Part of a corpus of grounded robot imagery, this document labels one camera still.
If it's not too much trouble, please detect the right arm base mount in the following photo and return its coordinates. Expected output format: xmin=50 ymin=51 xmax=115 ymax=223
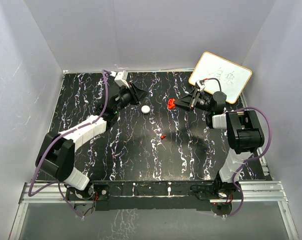
xmin=190 ymin=183 xmax=237 ymax=200

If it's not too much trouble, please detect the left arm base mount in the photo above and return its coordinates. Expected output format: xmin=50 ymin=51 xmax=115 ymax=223
xmin=66 ymin=183 xmax=109 ymax=202

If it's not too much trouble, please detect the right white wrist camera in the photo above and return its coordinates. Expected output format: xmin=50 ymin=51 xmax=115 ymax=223
xmin=195 ymin=79 xmax=205 ymax=92

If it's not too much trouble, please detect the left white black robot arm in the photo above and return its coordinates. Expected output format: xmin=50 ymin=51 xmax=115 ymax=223
xmin=35 ymin=82 xmax=148 ymax=200

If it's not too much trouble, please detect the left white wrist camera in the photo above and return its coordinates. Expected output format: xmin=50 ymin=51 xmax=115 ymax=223
xmin=111 ymin=70 xmax=129 ymax=88

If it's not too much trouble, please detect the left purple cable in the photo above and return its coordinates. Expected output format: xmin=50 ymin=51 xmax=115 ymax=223
xmin=27 ymin=69 xmax=111 ymax=197

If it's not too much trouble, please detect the aluminium front rail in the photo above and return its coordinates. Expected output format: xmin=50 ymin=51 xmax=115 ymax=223
xmin=18 ymin=181 xmax=288 ymax=204

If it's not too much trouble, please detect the white earbud charging case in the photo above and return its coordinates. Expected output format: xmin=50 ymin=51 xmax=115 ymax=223
xmin=141 ymin=105 xmax=151 ymax=114

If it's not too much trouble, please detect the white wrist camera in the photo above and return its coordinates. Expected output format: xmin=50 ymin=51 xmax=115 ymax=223
xmin=111 ymin=70 xmax=129 ymax=88
xmin=195 ymin=79 xmax=205 ymax=92

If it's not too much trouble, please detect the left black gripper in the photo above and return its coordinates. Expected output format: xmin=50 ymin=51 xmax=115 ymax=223
xmin=114 ymin=82 xmax=150 ymax=115

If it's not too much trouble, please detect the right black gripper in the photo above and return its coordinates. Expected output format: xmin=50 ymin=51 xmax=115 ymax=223
xmin=173 ymin=88 xmax=213 ymax=113

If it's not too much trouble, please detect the red earbud charging case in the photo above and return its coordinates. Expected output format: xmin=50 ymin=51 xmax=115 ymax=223
xmin=167 ymin=98 xmax=176 ymax=110

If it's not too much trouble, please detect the small whiteboard yellow frame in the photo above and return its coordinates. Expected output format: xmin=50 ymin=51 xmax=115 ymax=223
xmin=189 ymin=51 xmax=252 ymax=104

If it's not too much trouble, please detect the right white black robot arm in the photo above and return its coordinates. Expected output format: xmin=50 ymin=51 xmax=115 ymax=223
xmin=168 ymin=88 xmax=265 ymax=199

